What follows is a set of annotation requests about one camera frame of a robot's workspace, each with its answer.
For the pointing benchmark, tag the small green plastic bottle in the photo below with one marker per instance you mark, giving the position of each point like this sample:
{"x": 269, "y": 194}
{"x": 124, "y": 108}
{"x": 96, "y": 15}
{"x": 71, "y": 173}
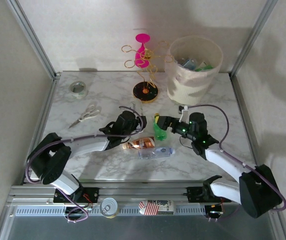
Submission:
{"x": 161, "y": 133}

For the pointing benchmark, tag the light blue label bottle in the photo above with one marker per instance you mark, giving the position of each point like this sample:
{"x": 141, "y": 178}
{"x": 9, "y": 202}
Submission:
{"x": 189, "y": 64}

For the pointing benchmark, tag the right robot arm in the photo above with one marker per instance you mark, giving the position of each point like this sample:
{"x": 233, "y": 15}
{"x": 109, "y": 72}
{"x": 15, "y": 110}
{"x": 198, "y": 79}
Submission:
{"x": 258, "y": 190}

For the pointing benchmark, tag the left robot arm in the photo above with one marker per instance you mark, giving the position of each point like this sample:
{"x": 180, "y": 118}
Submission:
{"x": 50, "y": 160}

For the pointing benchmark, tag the white plastic bin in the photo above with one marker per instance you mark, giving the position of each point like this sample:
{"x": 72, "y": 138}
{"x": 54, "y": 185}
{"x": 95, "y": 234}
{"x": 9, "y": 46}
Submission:
{"x": 190, "y": 92}

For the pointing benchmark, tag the translucent bin liner bag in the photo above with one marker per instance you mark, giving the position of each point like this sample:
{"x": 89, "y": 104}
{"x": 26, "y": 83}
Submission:
{"x": 178, "y": 77}

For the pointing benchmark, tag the clear pale label water bottle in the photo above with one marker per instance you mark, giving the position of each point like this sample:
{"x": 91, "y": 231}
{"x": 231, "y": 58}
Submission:
{"x": 158, "y": 152}

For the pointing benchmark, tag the clear tape roll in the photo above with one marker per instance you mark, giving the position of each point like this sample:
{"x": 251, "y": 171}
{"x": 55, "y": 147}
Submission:
{"x": 81, "y": 93}

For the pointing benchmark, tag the pink plastic wine glass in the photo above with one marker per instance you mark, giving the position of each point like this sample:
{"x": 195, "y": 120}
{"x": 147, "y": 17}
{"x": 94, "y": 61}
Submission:
{"x": 141, "y": 60}

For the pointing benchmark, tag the striped label box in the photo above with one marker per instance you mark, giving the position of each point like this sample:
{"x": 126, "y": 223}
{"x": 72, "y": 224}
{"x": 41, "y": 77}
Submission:
{"x": 155, "y": 207}

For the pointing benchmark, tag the silver tin can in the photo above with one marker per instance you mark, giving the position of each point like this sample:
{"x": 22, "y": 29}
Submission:
{"x": 109, "y": 207}

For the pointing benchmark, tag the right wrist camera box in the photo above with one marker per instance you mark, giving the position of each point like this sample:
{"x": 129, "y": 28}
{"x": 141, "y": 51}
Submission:
{"x": 184, "y": 113}

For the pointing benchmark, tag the aluminium table side rail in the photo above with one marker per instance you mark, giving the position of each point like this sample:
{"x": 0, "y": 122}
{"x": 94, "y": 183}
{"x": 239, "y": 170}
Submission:
{"x": 243, "y": 110}
{"x": 44, "y": 112}

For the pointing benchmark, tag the aluminium front rail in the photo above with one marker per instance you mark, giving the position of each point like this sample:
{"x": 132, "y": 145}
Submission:
{"x": 143, "y": 192}

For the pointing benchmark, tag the aluminium frame post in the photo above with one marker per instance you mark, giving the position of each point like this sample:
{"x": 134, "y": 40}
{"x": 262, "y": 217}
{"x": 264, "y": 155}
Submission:
{"x": 33, "y": 40}
{"x": 255, "y": 37}

